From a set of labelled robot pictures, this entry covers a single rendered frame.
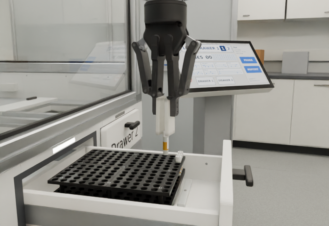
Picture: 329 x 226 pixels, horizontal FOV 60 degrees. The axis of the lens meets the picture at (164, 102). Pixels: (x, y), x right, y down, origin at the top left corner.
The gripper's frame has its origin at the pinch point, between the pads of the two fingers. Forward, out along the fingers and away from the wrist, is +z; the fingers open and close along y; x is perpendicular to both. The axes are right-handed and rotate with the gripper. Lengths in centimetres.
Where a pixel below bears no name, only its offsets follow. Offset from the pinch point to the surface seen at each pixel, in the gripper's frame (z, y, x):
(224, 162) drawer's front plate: 8.1, -10.9, -2.5
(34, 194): 11.6, 16.0, 16.6
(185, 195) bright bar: 16.1, -3.5, -1.9
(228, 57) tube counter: -10, 12, -98
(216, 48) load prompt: -15, 18, -97
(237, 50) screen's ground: -14, 10, -107
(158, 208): 11.5, -4.5, 11.6
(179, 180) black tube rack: 13.8, -1.6, -3.1
